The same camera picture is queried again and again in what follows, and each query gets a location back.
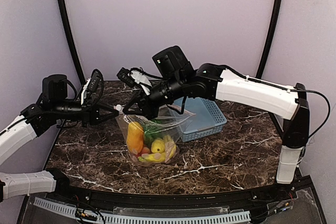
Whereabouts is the green bell pepper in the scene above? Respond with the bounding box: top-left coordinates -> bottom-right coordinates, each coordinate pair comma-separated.
143,119 -> 162,146

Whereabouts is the orange mango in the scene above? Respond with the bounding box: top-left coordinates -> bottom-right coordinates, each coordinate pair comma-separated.
126,122 -> 144,154

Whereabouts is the clear zip top bag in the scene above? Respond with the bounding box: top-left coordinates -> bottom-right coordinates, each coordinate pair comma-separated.
117,105 -> 196,166

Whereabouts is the red lychee bunch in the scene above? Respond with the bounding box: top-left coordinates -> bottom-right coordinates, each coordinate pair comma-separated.
130,146 -> 151,159

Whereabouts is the yellow banana bunch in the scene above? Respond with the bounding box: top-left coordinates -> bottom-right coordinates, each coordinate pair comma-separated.
138,134 -> 177,163

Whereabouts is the light blue plastic basket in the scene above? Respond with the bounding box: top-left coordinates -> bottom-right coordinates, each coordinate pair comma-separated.
182,98 -> 227,142

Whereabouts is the yellow corn cob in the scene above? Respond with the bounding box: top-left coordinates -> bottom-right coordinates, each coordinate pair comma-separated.
151,138 -> 165,153

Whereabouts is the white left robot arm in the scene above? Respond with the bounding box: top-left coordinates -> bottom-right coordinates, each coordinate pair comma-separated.
1,69 -> 122,200

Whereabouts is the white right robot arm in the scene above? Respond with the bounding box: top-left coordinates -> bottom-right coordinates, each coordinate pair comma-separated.
117,46 -> 313,184

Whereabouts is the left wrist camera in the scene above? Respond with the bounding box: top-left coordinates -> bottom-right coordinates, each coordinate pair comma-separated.
79,69 -> 104,105

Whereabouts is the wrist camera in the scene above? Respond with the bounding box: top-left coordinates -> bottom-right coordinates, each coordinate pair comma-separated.
79,69 -> 104,105
117,68 -> 152,95

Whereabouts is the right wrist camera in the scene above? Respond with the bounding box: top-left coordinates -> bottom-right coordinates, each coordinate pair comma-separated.
117,68 -> 152,95

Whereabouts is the black front table rail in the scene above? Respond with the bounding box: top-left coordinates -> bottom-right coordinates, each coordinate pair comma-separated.
46,184 -> 297,210

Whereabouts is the grey slotted cable duct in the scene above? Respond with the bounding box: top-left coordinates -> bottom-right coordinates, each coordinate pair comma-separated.
33,197 -> 251,223

